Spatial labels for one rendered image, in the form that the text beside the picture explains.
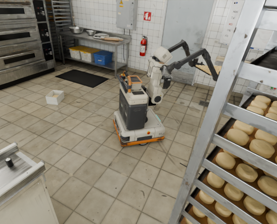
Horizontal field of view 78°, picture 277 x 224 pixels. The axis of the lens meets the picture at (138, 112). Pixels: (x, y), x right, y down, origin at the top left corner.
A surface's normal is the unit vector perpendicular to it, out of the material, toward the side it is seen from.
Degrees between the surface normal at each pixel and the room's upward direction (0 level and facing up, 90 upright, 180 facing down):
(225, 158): 0
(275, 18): 90
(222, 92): 90
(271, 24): 90
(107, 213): 0
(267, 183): 0
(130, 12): 90
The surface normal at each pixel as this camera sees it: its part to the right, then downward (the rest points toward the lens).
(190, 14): -0.42, 0.47
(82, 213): 0.08, -0.84
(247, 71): -0.68, 0.35
